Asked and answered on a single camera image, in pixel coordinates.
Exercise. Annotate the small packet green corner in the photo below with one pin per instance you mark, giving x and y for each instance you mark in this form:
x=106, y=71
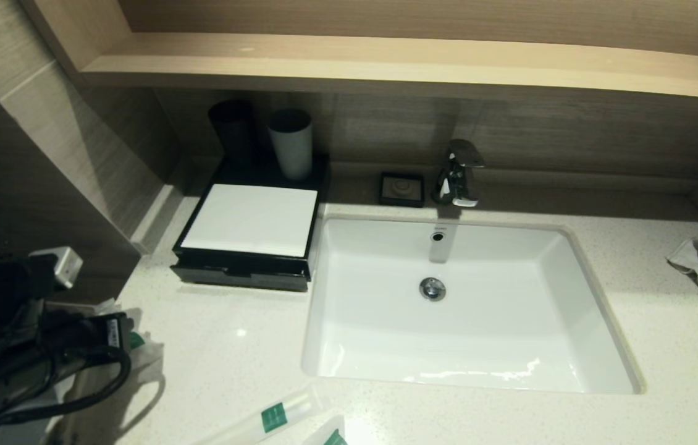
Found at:
x=327, y=436

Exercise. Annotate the light grey plastic cup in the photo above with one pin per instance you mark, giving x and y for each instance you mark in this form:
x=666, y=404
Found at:
x=292, y=151

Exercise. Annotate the wooden wall shelf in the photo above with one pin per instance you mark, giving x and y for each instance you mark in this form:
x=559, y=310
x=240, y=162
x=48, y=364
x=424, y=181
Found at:
x=386, y=62

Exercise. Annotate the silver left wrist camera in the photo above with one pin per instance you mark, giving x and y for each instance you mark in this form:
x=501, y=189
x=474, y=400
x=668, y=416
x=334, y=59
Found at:
x=62, y=266

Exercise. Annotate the black plastic cup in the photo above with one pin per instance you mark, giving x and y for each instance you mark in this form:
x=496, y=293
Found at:
x=235, y=136

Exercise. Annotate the black amenity drawer box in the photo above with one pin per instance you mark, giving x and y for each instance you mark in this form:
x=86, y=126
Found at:
x=244, y=175

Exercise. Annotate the black square soap dish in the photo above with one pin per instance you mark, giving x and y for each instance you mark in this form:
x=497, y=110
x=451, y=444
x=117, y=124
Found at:
x=401, y=188

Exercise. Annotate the white ceramic sink basin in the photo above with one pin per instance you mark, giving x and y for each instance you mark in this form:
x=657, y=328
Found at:
x=479, y=346

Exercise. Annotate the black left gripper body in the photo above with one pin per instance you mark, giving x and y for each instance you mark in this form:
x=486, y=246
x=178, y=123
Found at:
x=89, y=340

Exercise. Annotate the black glossy box drawer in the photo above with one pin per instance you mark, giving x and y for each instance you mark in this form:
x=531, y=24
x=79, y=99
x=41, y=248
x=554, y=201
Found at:
x=244, y=279

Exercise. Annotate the small square green-label packet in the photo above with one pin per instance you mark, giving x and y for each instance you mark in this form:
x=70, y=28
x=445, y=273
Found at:
x=148, y=357

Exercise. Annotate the chrome sink drain stopper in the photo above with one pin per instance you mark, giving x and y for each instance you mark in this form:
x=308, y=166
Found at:
x=432, y=288

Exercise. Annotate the white bathtub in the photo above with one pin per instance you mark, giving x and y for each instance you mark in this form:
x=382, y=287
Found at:
x=15, y=437

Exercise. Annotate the chrome sink faucet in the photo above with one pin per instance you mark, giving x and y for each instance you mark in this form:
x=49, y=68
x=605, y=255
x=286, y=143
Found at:
x=459, y=176

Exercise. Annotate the wide toothbrush packet green label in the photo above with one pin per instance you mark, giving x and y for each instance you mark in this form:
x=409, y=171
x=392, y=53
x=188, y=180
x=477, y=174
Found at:
x=269, y=417

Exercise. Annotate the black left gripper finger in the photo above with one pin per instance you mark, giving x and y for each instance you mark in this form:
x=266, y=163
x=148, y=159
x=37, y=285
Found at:
x=129, y=320
x=129, y=335

